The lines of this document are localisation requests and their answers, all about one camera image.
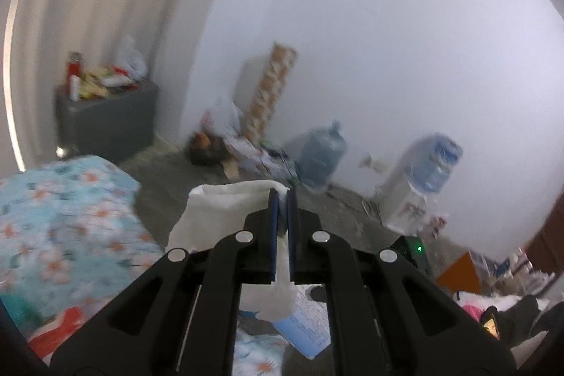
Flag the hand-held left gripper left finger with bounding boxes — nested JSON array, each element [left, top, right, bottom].
[[50, 187, 283, 376]]

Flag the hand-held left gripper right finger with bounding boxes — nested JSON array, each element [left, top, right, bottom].
[[286, 187, 517, 376]]

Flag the white paper towel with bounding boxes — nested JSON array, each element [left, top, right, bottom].
[[165, 180, 297, 321]]

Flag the printed papers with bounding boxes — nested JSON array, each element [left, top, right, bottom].
[[225, 134, 292, 184]]

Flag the blue water jug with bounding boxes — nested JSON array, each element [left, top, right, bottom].
[[298, 121, 348, 190]]

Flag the blue white cardboard box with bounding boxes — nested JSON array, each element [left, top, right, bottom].
[[273, 285, 332, 360]]

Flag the white water dispenser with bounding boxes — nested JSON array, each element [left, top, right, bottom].
[[379, 178, 431, 234]]

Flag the white plastic bag red print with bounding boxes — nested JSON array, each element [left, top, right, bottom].
[[206, 95, 244, 137]]

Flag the black device green light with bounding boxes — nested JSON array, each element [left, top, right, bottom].
[[390, 235, 435, 276]]

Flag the orange box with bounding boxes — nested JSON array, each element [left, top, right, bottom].
[[436, 251, 484, 296]]

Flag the grey cabinet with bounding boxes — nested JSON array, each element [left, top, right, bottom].
[[55, 80, 159, 164]]

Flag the pink cloth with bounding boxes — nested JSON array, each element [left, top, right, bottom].
[[458, 300, 486, 316]]

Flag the floral blue blanket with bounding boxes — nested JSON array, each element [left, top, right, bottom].
[[0, 156, 287, 376]]

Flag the pile of snack packets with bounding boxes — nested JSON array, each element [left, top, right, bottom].
[[78, 67, 142, 100]]

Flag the dark cloth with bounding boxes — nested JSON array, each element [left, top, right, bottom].
[[480, 294, 552, 351]]

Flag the red thermos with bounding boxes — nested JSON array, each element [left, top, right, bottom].
[[65, 51, 85, 100]]

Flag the brown wooden door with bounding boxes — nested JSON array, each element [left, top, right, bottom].
[[526, 195, 564, 276]]

